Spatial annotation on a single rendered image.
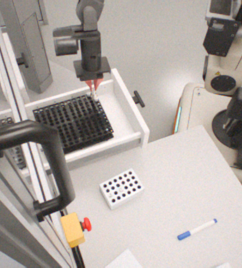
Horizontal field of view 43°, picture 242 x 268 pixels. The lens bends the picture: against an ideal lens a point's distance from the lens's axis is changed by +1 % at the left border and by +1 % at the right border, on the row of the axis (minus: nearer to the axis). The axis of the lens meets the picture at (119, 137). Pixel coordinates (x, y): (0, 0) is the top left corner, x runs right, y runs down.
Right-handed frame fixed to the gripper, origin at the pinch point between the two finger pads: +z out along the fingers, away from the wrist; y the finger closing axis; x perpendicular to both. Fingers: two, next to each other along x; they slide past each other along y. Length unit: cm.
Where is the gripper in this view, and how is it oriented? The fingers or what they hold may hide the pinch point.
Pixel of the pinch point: (93, 88)
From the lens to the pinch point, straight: 98.0
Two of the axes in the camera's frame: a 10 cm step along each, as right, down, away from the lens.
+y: 9.7, -1.8, 1.8
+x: -2.5, -7.8, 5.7
